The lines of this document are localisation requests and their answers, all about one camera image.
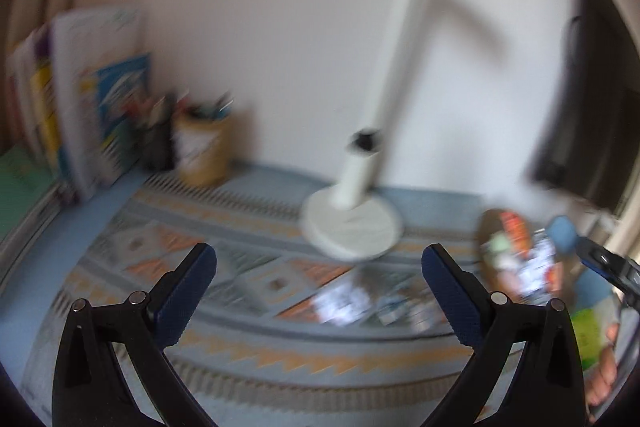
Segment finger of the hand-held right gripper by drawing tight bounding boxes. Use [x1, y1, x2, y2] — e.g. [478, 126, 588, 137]
[547, 214, 583, 255]
[575, 241, 640, 295]

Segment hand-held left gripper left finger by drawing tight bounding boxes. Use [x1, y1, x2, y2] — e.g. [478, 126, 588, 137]
[51, 243, 218, 427]

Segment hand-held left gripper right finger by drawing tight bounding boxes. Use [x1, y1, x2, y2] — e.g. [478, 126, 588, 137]
[421, 243, 587, 427]

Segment brown woven basket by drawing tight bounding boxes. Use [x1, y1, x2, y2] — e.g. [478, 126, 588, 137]
[477, 207, 566, 304]

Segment white paper ball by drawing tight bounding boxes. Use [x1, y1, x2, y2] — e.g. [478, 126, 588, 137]
[517, 242, 556, 295]

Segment person's right hand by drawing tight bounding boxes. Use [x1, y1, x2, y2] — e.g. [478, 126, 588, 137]
[587, 322, 622, 408]

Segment orange snack packet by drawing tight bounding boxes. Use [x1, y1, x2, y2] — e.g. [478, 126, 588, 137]
[500, 212, 531, 258]

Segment lime green packet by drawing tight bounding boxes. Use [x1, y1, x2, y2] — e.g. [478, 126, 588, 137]
[570, 297, 621, 368]

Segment patterned woven mat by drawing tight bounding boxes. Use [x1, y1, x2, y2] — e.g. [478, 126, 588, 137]
[20, 172, 621, 427]

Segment crumpled paper by lamp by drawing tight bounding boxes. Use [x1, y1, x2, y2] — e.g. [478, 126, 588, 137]
[310, 277, 371, 325]

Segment black monitor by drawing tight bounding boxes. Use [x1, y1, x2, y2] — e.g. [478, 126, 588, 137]
[530, 0, 640, 215]

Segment tan cardboard pen holder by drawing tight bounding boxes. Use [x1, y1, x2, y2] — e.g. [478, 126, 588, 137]
[172, 112, 233, 188]

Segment white desk lamp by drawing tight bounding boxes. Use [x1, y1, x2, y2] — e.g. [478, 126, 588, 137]
[300, 0, 543, 263]

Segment black mesh pen holder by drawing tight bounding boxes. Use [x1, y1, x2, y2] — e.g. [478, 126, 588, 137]
[142, 117, 176, 172]

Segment stack of green books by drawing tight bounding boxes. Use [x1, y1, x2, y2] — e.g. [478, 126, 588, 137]
[0, 144, 66, 258]

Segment bunch of pens and pencils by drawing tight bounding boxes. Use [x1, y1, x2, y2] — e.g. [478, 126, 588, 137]
[127, 92, 176, 122]
[185, 92, 236, 120]

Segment row of upright books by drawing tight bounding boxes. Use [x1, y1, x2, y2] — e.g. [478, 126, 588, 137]
[5, 7, 153, 202]

